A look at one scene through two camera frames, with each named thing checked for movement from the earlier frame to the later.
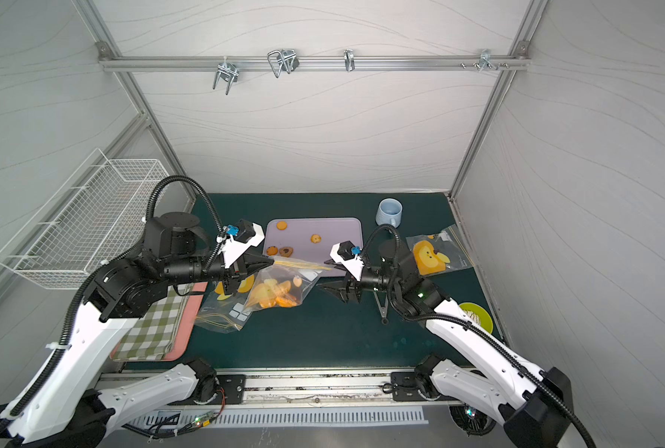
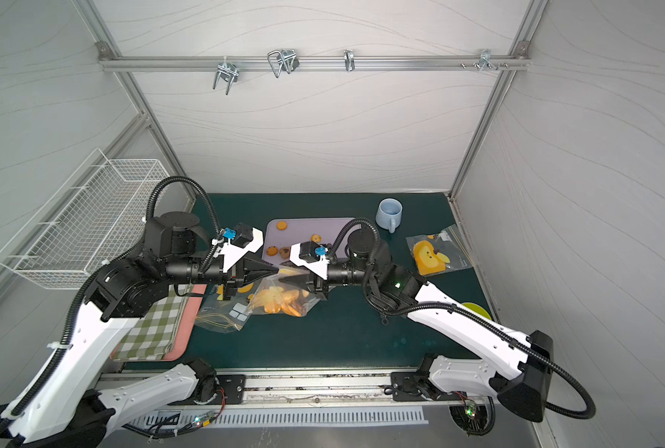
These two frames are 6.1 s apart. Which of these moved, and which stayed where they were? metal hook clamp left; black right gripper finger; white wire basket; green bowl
Moved: black right gripper finger
Stayed: metal hook clamp left; green bowl; white wire basket
